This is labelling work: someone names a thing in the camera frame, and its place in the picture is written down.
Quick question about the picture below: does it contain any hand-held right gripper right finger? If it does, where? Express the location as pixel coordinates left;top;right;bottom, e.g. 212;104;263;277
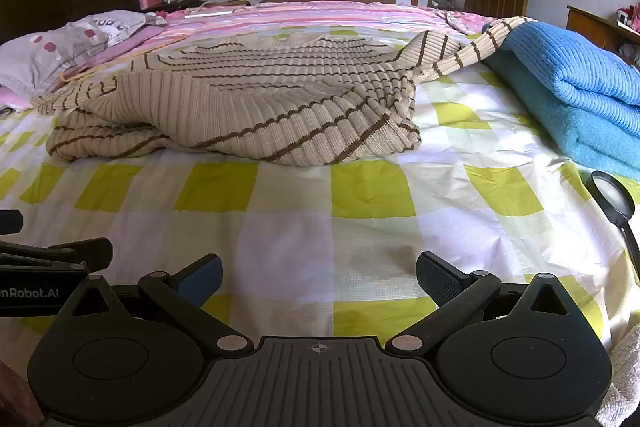
385;251;583;355

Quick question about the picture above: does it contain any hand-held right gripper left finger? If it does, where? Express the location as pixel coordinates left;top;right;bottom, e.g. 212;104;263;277
56;253;256;355

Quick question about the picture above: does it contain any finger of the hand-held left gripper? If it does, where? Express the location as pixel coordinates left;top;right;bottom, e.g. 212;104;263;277
0;237;114;277
0;209;24;236

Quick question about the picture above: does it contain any beige brown-striped knit sweater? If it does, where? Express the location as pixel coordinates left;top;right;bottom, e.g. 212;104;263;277
32;16;538;166

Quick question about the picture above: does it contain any yellow white checkered bed sheet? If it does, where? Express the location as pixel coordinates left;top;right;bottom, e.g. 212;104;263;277
0;24;640;358

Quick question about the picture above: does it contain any grey pink-dotted pillow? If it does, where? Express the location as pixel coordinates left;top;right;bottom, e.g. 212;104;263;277
0;26;110;98

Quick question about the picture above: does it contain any black magnifying glass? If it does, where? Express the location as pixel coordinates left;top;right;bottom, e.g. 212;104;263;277
584;170;640;278

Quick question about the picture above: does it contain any teal folded cloth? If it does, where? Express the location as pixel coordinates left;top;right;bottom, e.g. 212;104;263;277
481;49;640;182

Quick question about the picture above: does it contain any pink pillow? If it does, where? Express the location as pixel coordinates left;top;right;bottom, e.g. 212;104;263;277
0;24;187;110

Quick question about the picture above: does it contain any white towel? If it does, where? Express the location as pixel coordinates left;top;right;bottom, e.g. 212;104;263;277
595;332;640;427

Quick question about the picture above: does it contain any grey printed pillow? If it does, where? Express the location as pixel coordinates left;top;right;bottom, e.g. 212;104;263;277
65;10;168;48

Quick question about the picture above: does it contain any blue knit folded sweater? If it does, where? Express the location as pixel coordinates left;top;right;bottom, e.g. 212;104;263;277
501;21;640;106

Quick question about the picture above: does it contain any dark nightstand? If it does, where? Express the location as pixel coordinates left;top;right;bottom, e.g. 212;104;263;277
142;0;251;14

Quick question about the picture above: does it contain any pink striped quilt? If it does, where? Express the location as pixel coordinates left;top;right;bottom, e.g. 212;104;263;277
65;1;506;82

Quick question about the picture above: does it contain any wooden side cabinet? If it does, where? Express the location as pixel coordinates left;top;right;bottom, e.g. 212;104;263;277
566;5;640;68

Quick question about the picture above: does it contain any pink red cloth pile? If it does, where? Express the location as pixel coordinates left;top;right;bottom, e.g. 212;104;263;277
616;4;640;30

